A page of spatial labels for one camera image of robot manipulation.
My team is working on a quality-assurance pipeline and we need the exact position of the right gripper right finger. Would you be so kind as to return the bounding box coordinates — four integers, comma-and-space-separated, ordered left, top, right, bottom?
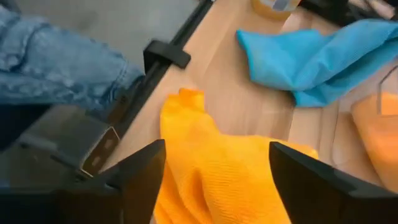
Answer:
269, 141, 398, 224

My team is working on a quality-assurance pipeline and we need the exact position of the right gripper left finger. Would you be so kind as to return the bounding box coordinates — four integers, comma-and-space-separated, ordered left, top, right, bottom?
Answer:
0, 139, 167, 224

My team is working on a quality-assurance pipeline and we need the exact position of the orange microfiber towel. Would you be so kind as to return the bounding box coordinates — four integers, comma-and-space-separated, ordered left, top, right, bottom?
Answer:
350, 91, 398, 194
154, 88, 320, 224

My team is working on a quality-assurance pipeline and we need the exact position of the blue microfiber towel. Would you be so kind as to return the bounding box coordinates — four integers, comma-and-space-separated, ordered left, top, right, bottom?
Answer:
235, 18, 398, 109

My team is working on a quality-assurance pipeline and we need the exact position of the clear plastic bin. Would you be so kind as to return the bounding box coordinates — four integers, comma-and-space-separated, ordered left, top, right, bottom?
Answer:
326, 60, 398, 195

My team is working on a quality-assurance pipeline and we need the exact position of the grey metal tube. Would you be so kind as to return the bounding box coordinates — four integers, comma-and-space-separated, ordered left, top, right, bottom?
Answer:
17, 104, 121, 180

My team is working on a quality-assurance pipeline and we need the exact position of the person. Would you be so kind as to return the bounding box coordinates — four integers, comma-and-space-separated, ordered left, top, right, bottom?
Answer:
0, 4, 147, 121

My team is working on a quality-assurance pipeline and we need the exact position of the orange spray bottle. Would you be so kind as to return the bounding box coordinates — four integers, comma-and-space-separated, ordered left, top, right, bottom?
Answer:
250, 0, 303, 21

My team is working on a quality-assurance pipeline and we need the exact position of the black frame clip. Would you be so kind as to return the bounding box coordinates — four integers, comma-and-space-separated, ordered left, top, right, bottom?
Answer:
142, 39, 192, 75

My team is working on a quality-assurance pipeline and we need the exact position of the black table frame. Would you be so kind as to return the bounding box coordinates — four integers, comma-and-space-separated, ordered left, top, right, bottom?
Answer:
105, 0, 215, 138

